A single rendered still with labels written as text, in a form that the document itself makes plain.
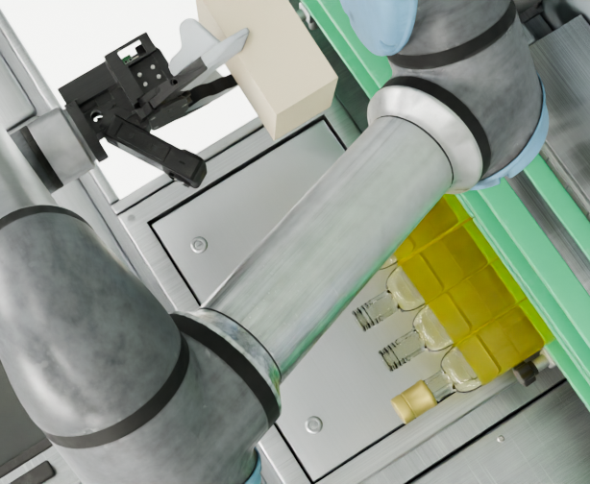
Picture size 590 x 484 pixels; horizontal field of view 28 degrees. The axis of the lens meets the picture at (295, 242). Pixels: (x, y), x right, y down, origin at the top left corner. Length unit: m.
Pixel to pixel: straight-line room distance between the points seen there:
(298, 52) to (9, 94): 0.58
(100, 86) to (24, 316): 0.54
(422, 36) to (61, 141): 0.44
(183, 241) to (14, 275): 0.81
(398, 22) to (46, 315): 0.37
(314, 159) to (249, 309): 0.75
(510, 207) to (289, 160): 0.39
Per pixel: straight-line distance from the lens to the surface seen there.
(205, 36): 1.25
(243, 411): 0.86
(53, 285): 0.79
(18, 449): 1.64
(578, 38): 1.41
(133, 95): 1.27
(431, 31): 0.99
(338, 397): 1.55
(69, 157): 1.27
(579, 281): 1.34
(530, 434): 1.60
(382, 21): 0.96
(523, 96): 1.05
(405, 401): 1.41
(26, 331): 0.80
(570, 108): 1.37
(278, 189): 1.61
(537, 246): 1.34
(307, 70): 1.25
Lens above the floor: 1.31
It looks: 6 degrees down
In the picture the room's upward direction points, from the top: 122 degrees counter-clockwise
